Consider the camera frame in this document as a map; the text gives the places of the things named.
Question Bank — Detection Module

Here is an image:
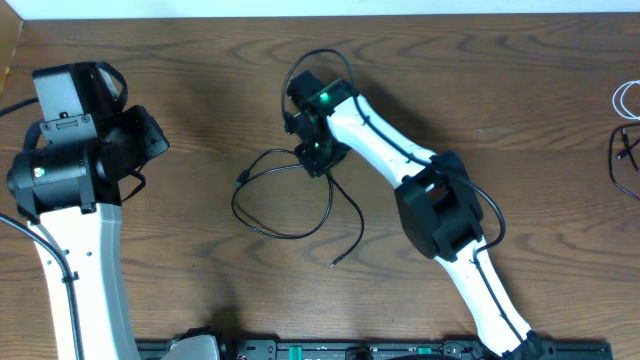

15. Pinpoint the black usb cable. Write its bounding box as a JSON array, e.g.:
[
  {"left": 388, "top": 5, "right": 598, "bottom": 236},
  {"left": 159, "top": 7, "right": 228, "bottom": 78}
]
[
  {"left": 230, "top": 147, "right": 366, "bottom": 269},
  {"left": 607, "top": 122, "right": 640, "bottom": 202}
]

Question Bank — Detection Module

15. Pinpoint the white usb cable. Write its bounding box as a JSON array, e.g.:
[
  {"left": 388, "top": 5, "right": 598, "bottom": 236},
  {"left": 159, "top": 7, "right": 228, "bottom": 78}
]
[{"left": 611, "top": 79, "right": 640, "bottom": 122}]

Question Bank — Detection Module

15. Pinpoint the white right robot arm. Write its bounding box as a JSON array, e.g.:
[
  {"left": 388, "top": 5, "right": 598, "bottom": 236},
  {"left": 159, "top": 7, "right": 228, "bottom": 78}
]
[{"left": 284, "top": 72, "right": 545, "bottom": 359}]

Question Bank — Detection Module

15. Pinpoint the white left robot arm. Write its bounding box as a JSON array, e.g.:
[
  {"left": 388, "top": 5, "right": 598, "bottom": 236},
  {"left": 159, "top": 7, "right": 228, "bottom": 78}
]
[{"left": 1, "top": 62, "right": 170, "bottom": 359}]

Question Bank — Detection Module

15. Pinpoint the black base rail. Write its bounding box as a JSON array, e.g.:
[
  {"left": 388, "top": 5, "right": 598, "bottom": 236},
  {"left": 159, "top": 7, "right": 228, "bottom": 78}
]
[{"left": 136, "top": 327, "right": 614, "bottom": 360}]

